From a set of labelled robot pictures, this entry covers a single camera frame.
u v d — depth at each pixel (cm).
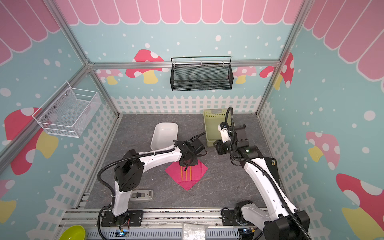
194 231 68
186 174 89
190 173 89
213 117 116
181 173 89
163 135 107
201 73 94
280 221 38
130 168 55
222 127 67
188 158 66
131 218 74
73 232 68
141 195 79
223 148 67
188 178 87
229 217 74
